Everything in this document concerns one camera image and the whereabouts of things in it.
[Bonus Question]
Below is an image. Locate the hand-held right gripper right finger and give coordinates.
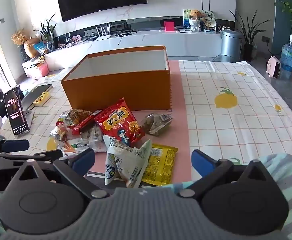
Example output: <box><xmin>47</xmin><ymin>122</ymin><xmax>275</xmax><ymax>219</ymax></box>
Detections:
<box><xmin>178</xmin><ymin>149</ymin><xmax>283</xmax><ymax>200</ymax></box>

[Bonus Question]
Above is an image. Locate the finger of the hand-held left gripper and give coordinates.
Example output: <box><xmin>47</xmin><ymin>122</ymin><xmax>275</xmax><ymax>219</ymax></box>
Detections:
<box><xmin>0</xmin><ymin>149</ymin><xmax>64</xmax><ymax>166</ymax></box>
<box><xmin>0</xmin><ymin>134</ymin><xmax>29</xmax><ymax>153</ymax></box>

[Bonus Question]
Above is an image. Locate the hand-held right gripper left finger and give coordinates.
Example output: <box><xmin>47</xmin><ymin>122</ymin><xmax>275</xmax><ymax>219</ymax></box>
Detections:
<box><xmin>9</xmin><ymin>149</ymin><xmax>112</xmax><ymax>200</ymax></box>

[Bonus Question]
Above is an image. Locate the clear packet with orange sticks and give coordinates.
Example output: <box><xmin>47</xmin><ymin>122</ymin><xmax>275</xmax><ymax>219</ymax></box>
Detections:
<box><xmin>49</xmin><ymin>124</ymin><xmax>77</xmax><ymax>153</ymax></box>

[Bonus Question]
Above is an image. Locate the clear packet of white candies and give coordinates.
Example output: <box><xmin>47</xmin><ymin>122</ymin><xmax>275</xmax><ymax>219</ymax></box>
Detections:
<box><xmin>77</xmin><ymin>125</ymin><xmax>109</xmax><ymax>153</ymax></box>

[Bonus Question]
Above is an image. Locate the red sausage stick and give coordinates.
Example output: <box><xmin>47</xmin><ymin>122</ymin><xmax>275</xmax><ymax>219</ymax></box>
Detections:
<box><xmin>72</xmin><ymin>109</ymin><xmax>103</xmax><ymax>135</ymax></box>

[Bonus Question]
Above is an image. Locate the yellow snack packet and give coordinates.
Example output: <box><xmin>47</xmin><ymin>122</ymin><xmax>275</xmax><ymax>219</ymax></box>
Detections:
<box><xmin>141</xmin><ymin>144</ymin><xmax>179</xmax><ymax>187</ymax></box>

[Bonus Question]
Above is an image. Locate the white snack packet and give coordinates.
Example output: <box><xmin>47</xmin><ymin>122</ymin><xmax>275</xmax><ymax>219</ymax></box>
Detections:
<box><xmin>103</xmin><ymin>135</ymin><xmax>153</xmax><ymax>188</ymax></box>

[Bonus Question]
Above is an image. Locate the clear bag of orange snacks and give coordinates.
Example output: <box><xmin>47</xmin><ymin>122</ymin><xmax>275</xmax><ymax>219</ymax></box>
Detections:
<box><xmin>58</xmin><ymin>109</ymin><xmax>92</xmax><ymax>128</ymax></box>

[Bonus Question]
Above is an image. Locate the red cartoon snack packet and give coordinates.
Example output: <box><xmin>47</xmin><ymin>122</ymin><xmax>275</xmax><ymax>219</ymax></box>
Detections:
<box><xmin>94</xmin><ymin>97</ymin><xmax>145</xmax><ymax>147</ymax></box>

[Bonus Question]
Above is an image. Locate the clear bag of brown snacks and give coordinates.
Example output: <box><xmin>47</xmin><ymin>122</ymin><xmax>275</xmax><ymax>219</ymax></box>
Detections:
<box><xmin>140</xmin><ymin>112</ymin><xmax>173</xmax><ymax>137</ymax></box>

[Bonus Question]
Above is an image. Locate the orange cardboard box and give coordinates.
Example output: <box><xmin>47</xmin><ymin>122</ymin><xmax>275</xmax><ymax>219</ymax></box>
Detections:
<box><xmin>61</xmin><ymin>45</ymin><xmax>171</xmax><ymax>112</ymax></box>

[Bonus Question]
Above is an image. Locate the grey phone stand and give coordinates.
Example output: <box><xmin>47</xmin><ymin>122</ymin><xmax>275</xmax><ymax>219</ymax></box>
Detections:
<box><xmin>18</xmin><ymin>105</ymin><xmax>34</xmax><ymax>131</ymax></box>

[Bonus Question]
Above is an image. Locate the black smartphone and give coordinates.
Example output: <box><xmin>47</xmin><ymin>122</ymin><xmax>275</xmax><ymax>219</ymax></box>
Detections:
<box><xmin>3</xmin><ymin>86</ymin><xmax>30</xmax><ymax>135</ymax></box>

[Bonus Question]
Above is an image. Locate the pink table mat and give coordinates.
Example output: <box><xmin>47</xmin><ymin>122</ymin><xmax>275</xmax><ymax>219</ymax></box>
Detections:
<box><xmin>86</xmin><ymin>60</ymin><xmax>194</xmax><ymax>188</ymax></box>

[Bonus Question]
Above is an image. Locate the yellow tissue pack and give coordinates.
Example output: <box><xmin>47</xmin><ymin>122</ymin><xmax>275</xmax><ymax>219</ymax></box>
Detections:
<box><xmin>33</xmin><ymin>92</ymin><xmax>52</xmax><ymax>106</ymax></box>

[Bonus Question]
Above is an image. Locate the lemon print checked tablecloth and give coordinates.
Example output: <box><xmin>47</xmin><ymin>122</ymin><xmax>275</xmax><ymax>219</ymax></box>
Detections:
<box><xmin>0</xmin><ymin>60</ymin><xmax>292</xmax><ymax>180</ymax></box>

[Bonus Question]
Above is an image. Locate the black notebook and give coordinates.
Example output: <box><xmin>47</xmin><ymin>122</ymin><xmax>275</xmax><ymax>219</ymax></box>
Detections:
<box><xmin>21</xmin><ymin>84</ymin><xmax>53</xmax><ymax>108</ymax></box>

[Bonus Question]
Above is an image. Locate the pink storage box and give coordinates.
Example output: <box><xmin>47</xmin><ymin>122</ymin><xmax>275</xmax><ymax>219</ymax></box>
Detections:
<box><xmin>22</xmin><ymin>60</ymin><xmax>50</xmax><ymax>80</ymax></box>

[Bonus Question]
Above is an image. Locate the brown gourd ornament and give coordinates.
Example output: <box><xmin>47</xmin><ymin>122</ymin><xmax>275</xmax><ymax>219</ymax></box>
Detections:
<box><xmin>23</xmin><ymin>38</ymin><xmax>40</xmax><ymax>58</ymax></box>

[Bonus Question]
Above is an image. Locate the dried flower bunch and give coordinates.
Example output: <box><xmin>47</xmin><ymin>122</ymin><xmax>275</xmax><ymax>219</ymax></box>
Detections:
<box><xmin>11</xmin><ymin>29</ymin><xmax>29</xmax><ymax>61</ymax></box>

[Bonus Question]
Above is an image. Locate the green orchid plant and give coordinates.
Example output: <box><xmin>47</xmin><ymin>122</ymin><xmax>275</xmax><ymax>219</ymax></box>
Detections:
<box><xmin>34</xmin><ymin>12</ymin><xmax>58</xmax><ymax>52</ymax></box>

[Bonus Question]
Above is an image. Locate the pink small heater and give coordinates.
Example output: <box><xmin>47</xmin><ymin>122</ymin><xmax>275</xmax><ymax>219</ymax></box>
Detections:
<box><xmin>265</xmin><ymin>55</ymin><xmax>282</xmax><ymax>77</ymax></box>

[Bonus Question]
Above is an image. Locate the silver trash bin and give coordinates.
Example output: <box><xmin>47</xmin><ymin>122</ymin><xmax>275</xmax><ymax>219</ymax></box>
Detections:
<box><xmin>220</xmin><ymin>29</ymin><xmax>244</xmax><ymax>62</ymax></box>

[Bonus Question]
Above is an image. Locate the white router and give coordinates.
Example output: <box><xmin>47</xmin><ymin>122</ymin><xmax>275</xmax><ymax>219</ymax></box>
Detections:
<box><xmin>95</xmin><ymin>26</ymin><xmax>111</xmax><ymax>41</ymax></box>

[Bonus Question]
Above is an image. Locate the white marble TV console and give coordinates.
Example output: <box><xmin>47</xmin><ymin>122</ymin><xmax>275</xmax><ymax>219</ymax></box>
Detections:
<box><xmin>22</xmin><ymin>27</ymin><xmax>223</xmax><ymax>73</ymax></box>

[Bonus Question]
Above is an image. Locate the potted long-leaf plant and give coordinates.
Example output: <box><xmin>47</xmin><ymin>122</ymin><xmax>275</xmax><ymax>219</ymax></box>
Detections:
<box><xmin>230</xmin><ymin>10</ymin><xmax>264</xmax><ymax>62</ymax></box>

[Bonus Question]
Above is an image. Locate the blue water bottle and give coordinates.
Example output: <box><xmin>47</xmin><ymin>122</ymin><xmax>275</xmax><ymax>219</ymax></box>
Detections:
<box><xmin>280</xmin><ymin>35</ymin><xmax>292</xmax><ymax>72</ymax></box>

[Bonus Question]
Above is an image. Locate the teddy bear bouquet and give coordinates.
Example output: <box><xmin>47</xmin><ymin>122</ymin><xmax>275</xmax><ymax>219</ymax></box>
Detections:
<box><xmin>188</xmin><ymin>9</ymin><xmax>204</xmax><ymax>32</ymax></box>

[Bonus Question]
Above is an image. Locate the painted picture board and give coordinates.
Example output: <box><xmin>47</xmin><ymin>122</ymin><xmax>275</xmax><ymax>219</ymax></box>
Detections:
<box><xmin>183</xmin><ymin>8</ymin><xmax>216</xmax><ymax>30</ymax></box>

